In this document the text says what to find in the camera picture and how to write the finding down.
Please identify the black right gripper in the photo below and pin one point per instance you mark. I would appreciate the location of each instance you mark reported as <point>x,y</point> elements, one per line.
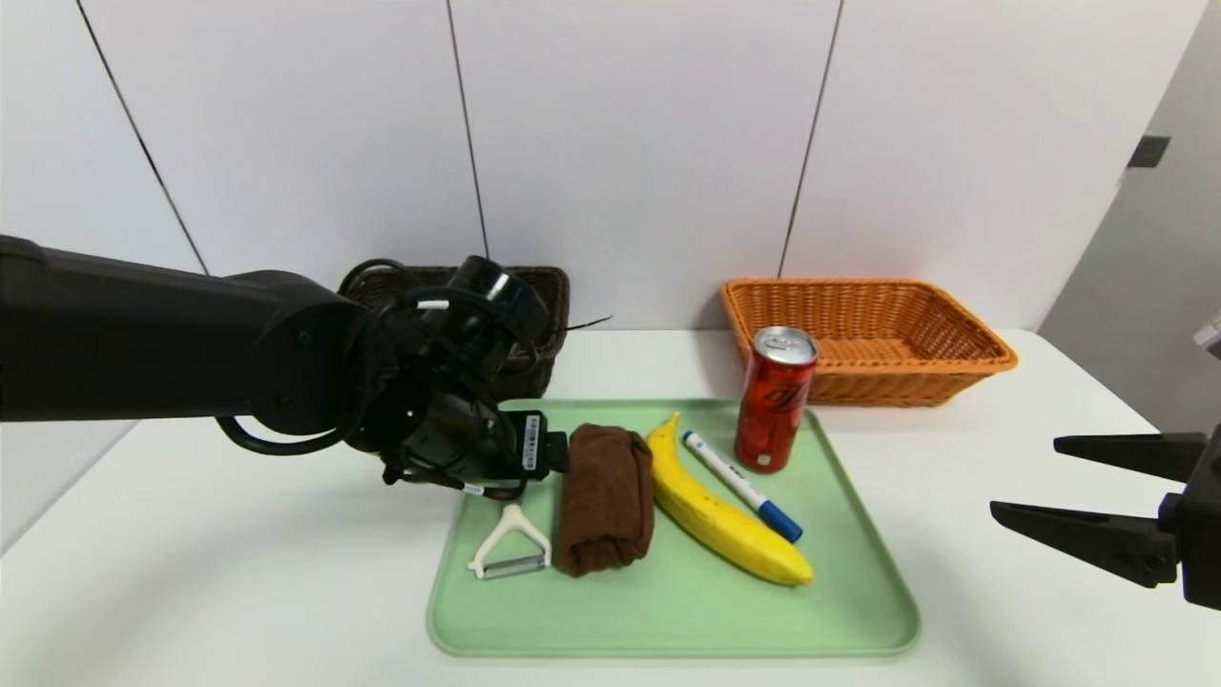
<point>1194,510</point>

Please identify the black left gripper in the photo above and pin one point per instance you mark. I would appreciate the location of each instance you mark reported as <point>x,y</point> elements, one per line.
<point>531,443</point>

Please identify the brown towel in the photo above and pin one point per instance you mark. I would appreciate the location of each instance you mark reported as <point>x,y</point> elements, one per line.
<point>606,496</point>

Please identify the yellow banana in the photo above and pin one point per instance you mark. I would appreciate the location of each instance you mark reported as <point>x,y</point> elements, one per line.
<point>715,520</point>

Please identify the white marker with blue cap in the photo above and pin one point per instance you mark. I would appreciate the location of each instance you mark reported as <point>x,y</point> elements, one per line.
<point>739,485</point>

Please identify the black and orange left arm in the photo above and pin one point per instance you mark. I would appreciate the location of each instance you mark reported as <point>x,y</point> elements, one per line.
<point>143,334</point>

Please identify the dark brown wicker basket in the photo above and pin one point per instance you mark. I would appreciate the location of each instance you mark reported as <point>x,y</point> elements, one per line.
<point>556,296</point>

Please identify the orange wicker basket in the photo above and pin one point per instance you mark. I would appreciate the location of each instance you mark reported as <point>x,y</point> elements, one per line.
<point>858,315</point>

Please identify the thin black zip tie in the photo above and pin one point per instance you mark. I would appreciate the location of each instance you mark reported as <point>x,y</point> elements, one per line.
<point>587,323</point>

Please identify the light green plastic tray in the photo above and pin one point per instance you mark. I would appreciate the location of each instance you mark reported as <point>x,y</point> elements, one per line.
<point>668,611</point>

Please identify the red soda can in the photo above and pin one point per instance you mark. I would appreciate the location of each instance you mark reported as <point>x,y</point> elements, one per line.
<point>773,410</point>

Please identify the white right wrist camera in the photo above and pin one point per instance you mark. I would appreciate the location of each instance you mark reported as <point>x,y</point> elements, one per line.
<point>1211,336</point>

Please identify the dark wall fixture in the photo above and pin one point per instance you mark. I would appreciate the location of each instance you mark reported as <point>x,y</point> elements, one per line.
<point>1148,151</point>

